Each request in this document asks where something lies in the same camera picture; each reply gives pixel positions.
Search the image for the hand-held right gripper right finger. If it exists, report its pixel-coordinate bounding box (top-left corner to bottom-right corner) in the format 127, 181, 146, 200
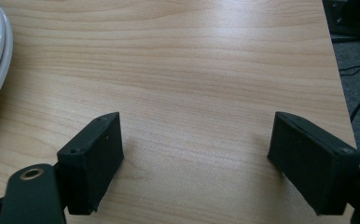
267, 111, 360, 217

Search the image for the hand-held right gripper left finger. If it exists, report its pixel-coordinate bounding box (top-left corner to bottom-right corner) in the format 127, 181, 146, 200
56, 111, 125, 217

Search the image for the black equipment base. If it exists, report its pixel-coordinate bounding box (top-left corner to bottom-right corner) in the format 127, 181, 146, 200
322, 0, 360, 41

